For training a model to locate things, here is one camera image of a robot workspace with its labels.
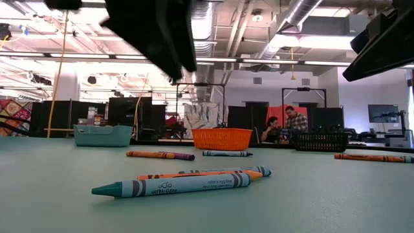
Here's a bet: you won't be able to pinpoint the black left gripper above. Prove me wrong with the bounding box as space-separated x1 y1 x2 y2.
43 0 184 82

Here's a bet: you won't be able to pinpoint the colourful patchwork quilt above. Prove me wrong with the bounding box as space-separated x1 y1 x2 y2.
0 98 34 139

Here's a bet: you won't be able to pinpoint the black partition panel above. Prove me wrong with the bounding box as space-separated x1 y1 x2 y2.
227 101 270 144
107 96 167 140
30 100 108 139
307 106 345 134

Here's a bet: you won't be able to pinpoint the black looped cable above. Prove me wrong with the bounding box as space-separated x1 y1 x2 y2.
0 113 38 137

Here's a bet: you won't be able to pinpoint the black plastic basket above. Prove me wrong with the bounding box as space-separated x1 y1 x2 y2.
292 132 349 153

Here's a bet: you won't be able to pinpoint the dark wall monitor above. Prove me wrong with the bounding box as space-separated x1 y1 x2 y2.
367 104 400 124

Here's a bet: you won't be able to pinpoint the grey background workstation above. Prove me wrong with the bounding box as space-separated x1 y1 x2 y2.
355 128 414 149

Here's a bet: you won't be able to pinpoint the teal plastic bin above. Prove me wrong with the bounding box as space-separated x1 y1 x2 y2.
73 124 134 148

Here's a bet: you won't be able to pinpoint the silver spiral duct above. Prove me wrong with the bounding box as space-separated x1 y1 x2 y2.
258 0 324 61
190 0 217 103

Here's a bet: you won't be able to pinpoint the person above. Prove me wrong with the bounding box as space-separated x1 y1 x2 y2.
284 105 309 133
260 116 284 144

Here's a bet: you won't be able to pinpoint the black metal stand frame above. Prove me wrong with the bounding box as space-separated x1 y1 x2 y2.
281 86 327 109
175 82 226 130

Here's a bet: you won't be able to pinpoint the stacked small boxes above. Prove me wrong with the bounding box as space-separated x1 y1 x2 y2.
77 105 107 127

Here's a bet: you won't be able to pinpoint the white patterned cloth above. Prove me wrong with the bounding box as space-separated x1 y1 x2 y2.
183 102 224 140

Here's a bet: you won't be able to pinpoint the red cloth curtain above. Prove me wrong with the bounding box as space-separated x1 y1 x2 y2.
267 104 309 129

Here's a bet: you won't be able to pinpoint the long ceiling light strip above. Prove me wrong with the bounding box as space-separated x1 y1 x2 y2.
0 51 414 69

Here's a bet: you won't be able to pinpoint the orange plastic basket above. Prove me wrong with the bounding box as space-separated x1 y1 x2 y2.
191 128 254 151

